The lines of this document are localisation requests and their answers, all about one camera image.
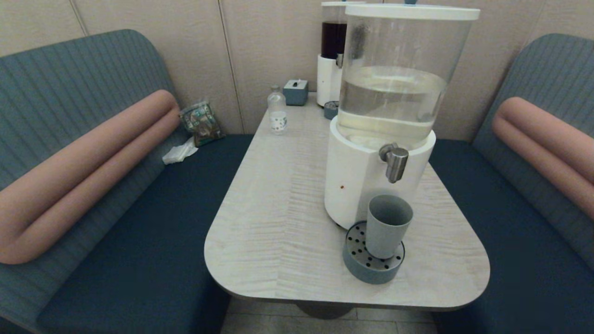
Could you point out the clear plastic water bottle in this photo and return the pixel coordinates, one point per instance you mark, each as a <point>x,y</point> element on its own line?
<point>277,116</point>

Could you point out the crumpled white tissue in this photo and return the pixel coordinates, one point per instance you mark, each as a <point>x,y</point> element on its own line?
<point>178,154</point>

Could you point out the large blue steel drip tray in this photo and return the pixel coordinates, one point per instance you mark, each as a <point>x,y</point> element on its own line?
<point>366,273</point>

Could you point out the blue grey tissue box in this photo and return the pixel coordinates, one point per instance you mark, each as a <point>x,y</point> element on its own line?
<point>295,95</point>

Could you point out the dark drink dispenser white base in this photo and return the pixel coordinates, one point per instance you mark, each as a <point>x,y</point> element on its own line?
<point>328,79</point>

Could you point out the clear water dispenser white base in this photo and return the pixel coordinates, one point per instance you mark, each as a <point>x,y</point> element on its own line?
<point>352,185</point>

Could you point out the dark teal seat cushion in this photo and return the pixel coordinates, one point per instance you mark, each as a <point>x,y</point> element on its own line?
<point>153,241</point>
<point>519,260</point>

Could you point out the pink bench bolster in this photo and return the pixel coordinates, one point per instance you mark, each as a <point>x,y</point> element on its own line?
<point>547,139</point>
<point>93,153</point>

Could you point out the green snack bag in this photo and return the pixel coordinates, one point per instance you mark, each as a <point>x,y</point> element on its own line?
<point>202,123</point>

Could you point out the grey plastic cup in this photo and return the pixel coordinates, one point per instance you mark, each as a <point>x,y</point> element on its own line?
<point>387,232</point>

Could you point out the steel dispenser tap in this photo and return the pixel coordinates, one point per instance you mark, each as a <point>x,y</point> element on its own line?
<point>395,166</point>

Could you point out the small blue drip tray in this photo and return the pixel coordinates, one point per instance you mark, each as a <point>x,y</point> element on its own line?
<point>330,111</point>

